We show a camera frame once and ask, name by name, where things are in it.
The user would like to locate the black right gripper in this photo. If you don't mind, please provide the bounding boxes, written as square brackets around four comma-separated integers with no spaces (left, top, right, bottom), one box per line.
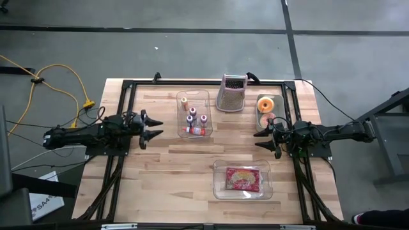
[253,118,290,160]

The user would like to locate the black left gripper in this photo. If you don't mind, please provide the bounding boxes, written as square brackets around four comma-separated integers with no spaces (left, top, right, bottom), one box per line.
[128,109,164,151]

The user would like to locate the orange sprinkled donut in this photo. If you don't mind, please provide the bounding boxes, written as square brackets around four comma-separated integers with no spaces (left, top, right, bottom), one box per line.
[259,112,277,128]

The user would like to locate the green iced donut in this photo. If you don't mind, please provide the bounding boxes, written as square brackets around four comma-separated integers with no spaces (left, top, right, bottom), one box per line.
[257,96,275,114]

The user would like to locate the red paint bottle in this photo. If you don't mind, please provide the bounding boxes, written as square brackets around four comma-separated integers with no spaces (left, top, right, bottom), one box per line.
[181,126,208,137]

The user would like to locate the red snack packet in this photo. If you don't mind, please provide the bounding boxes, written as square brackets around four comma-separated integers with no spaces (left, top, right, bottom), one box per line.
[225,167,261,193]

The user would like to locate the grey plastic bin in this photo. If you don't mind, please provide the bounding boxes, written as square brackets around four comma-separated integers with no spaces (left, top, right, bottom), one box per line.
[255,94,286,134]

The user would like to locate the wide clear plastic bin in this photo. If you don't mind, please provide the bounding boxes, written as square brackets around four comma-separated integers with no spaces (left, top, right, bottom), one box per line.
[212,159,274,201]

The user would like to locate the narrow clear plastic bin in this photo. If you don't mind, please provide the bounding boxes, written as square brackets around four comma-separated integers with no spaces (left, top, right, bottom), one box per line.
[176,90,214,141]

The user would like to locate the black metal stand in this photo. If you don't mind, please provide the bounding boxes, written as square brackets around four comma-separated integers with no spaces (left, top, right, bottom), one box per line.
[351,86,409,187]

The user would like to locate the black bar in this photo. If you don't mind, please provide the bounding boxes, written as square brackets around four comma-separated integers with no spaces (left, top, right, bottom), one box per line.
[12,173,78,199]

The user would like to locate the white printed box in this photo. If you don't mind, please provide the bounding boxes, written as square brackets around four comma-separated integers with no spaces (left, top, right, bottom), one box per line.
[29,171,65,222]

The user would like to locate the person's leg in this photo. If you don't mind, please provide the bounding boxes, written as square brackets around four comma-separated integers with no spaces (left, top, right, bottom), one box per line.
[357,209,409,229]

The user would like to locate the black floor strip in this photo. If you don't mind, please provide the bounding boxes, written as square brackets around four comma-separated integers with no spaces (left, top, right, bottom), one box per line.
[0,66,36,75]

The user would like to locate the grey flat panel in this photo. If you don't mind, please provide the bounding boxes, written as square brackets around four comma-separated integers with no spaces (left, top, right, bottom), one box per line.
[0,104,13,197]

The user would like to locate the grey block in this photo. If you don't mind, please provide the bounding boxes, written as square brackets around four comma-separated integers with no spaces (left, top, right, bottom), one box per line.
[0,187,34,228]

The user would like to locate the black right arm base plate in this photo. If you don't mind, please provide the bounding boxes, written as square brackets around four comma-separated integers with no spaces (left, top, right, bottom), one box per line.
[287,139,333,159]

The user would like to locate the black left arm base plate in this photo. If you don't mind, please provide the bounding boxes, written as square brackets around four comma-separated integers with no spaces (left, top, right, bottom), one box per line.
[84,140,132,157]

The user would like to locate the white floor cable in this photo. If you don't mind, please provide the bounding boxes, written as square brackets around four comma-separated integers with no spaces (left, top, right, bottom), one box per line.
[11,145,88,170]

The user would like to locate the silver bracket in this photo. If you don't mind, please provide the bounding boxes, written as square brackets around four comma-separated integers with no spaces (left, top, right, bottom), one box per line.
[280,224,316,230]
[101,223,138,230]

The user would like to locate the black floor cable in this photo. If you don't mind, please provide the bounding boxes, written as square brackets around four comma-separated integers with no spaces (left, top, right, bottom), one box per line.
[5,119,70,128]
[6,130,75,158]
[11,155,96,173]

